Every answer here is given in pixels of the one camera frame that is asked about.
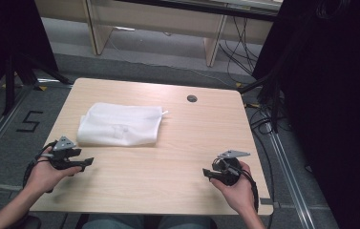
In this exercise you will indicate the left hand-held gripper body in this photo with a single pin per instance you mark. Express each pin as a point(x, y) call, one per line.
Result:
point(63, 144)

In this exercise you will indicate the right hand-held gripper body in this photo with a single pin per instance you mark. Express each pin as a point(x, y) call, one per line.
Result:
point(230, 171)

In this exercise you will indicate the white cloth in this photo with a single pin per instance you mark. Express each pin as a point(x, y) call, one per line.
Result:
point(120, 125)

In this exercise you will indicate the person's right hand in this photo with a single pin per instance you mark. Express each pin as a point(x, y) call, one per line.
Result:
point(241, 194)

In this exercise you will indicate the person's left hand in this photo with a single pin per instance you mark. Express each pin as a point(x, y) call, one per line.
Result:
point(44, 176)

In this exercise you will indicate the grey tape strip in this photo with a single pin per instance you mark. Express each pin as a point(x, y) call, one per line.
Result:
point(268, 201)

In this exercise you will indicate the yellow tape floor mark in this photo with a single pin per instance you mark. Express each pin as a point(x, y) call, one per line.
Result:
point(239, 85)
point(43, 88)

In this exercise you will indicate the person's legs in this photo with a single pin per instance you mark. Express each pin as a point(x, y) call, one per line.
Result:
point(145, 222)

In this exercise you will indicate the black metal stand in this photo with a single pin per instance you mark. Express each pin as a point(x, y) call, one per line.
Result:
point(9, 82)
point(274, 101)

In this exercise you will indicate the black curtain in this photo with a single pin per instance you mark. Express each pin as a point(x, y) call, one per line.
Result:
point(5, 31)
point(333, 95)

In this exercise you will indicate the light wooden desk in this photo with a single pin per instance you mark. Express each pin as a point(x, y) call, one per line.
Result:
point(155, 19)

